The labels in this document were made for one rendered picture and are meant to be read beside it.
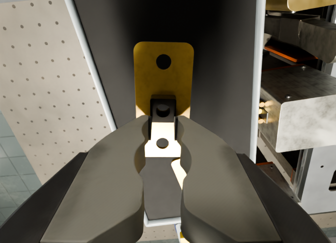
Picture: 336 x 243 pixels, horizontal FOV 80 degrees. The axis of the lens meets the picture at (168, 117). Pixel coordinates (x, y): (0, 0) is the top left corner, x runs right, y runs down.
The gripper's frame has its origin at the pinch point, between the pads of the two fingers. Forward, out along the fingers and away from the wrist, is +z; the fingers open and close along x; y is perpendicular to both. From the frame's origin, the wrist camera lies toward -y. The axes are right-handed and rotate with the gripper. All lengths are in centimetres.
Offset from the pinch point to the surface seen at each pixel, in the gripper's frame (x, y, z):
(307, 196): 35, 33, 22
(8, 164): -129, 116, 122
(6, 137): -122, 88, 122
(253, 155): 9.4, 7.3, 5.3
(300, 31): 21.0, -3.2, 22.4
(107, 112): -5.0, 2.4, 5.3
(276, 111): 14.6, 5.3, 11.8
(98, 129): -23, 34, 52
